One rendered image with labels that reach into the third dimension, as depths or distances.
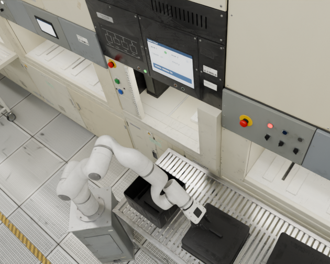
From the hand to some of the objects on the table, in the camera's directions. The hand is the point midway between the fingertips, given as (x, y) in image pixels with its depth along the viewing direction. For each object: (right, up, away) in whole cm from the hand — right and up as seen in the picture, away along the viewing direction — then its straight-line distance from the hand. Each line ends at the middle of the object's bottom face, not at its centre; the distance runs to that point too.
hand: (205, 223), depth 173 cm
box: (+43, -30, -7) cm, 53 cm away
